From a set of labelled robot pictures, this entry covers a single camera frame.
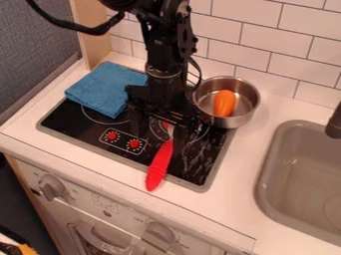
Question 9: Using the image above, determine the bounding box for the red spatula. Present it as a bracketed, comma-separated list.
[145, 121, 176, 192]

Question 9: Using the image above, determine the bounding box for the blue cloth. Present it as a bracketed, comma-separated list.
[64, 61, 150, 120]

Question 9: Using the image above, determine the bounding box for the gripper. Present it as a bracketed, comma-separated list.
[124, 70, 207, 161]

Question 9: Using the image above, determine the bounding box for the toy sink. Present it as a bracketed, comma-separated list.
[254, 120, 341, 247]

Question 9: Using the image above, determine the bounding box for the toy stove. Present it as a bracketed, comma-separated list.
[36, 71, 237, 193]

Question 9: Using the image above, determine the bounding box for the silver pot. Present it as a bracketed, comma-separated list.
[191, 76, 263, 129]

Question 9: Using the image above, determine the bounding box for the orange toy carrot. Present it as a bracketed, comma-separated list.
[211, 89, 239, 119]

